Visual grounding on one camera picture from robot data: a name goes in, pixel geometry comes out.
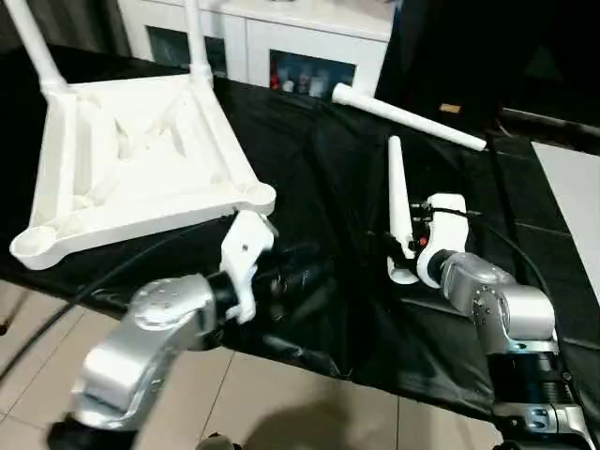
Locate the white plastic table leg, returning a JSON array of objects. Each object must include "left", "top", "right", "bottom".
[
  {"left": 331, "top": 82, "right": 488, "bottom": 153},
  {"left": 183, "top": 0, "right": 215, "bottom": 90},
  {"left": 5, "top": 0, "right": 68, "bottom": 97},
  {"left": 386, "top": 136, "right": 425, "bottom": 285}
]

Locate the white plastic table top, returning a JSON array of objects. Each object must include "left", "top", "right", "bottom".
[{"left": 9, "top": 73, "right": 278, "bottom": 273}]

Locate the black mat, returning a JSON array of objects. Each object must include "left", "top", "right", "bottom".
[{"left": 0, "top": 42, "right": 600, "bottom": 413}]

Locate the black cabinet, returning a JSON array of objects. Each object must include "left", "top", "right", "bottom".
[{"left": 380, "top": 0, "right": 600, "bottom": 137}]

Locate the white sideboard with glass doors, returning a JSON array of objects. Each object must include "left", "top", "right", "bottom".
[{"left": 117, "top": 0, "right": 395, "bottom": 99}]

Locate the grey curtain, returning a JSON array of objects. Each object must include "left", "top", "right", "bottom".
[{"left": 0, "top": 0, "right": 128, "bottom": 57}]

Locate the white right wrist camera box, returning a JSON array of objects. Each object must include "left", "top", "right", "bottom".
[{"left": 412, "top": 194, "right": 468, "bottom": 289}]

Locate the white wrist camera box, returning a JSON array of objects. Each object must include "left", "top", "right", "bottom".
[
  {"left": 219, "top": 210, "right": 278, "bottom": 325},
  {"left": 412, "top": 194, "right": 468, "bottom": 289}
]

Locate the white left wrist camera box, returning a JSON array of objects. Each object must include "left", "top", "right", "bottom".
[{"left": 219, "top": 210, "right": 278, "bottom": 325}]

